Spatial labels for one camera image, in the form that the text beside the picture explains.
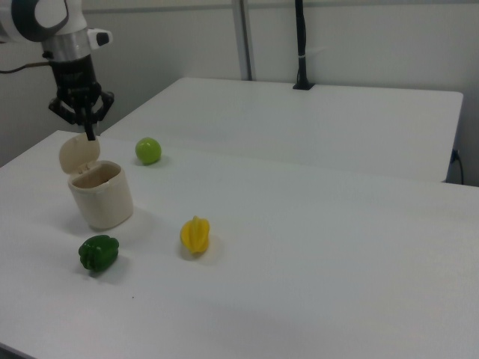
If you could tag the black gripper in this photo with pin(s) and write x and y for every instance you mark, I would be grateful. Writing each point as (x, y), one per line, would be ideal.
(75, 80)

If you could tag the cream hinged bin lid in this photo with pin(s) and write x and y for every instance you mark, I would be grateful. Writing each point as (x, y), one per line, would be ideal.
(79, 153)

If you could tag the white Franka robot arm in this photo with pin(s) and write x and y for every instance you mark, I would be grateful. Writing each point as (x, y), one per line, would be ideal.
(48, 18)

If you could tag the cream plastic garbage bin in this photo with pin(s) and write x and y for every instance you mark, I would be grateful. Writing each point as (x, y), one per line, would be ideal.
(106, 205)

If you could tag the light green toy apple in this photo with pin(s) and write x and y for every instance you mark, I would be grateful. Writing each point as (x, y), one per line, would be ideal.
(148, 151)

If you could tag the dark green toy bell pepper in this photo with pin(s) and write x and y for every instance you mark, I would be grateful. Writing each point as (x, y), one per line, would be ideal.
(99, 254)

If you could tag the yellow toy starfruit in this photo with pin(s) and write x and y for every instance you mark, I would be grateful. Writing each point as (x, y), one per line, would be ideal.
(195, 236)

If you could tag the white table with rounded corners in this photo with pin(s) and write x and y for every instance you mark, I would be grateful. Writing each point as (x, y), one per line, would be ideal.
(299, 127)

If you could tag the grey aluminium frame post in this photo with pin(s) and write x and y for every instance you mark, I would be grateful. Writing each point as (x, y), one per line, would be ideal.
(243, 41)

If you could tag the black camera pole with clamp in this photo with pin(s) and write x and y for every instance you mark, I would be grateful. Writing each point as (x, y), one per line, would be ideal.
(301, 37)

